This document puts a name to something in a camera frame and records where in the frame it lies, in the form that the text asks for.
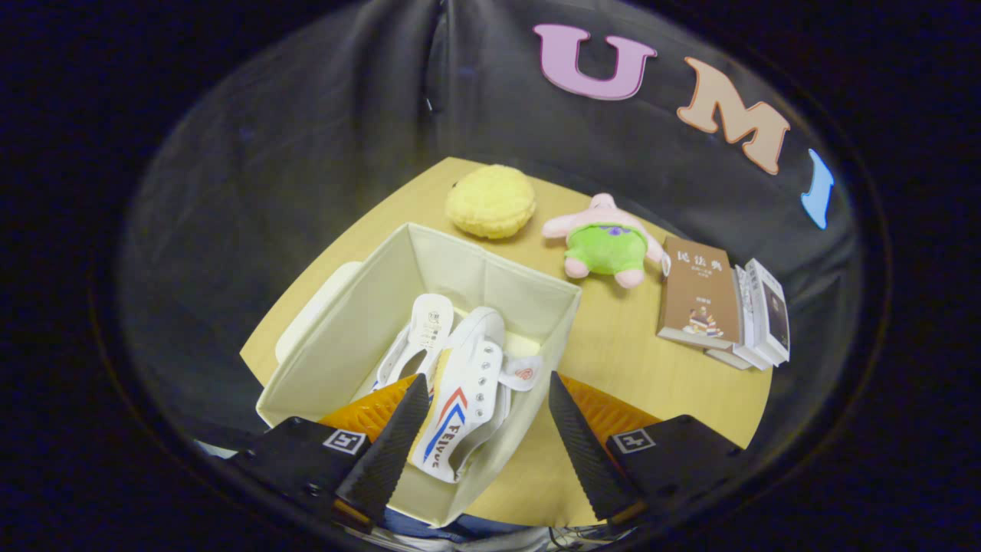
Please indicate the white canvas shoe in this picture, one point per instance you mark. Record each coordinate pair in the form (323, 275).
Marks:
(475, 368)
(429, 322)

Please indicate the white book with portrait cover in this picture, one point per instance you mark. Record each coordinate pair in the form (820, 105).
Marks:
(774, 314)

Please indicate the green and pink plush toy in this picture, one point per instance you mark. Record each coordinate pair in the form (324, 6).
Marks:
(605, 249)

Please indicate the brown cover book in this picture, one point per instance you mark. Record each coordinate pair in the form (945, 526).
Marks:
(697, 291)

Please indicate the beige fabric storage box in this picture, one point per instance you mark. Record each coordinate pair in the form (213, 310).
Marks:
(360, 307)

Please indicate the yellow plush toy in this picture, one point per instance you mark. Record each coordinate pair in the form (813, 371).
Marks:
(490, 201)

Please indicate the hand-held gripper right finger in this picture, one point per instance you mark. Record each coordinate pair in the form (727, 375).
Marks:
(586, 452)

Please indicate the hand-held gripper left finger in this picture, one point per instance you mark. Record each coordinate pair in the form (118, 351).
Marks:
(391, 452)

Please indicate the thick white book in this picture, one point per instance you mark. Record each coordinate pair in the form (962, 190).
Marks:
(749, 322)

